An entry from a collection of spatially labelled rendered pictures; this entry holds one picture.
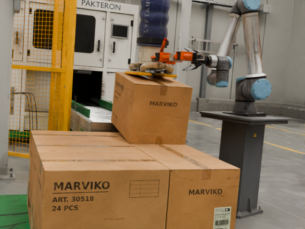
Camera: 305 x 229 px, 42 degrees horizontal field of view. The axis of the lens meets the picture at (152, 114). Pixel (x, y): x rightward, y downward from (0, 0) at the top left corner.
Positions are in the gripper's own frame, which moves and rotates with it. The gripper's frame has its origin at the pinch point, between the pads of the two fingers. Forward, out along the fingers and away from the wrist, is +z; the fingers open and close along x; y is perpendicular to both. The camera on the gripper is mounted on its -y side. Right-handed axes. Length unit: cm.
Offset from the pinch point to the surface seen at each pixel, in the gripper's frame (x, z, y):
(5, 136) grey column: -73, 112, 125
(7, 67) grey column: -12, 112, 125
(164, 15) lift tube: 30.0, 8.4, 17.7
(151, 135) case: -52, 20, -2
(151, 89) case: -21.1, 23.5, -6.0
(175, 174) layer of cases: -60, 32, -72
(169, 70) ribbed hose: -7.8, 5.7, 9.7
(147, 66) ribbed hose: -6.1, 22.6, 8.2
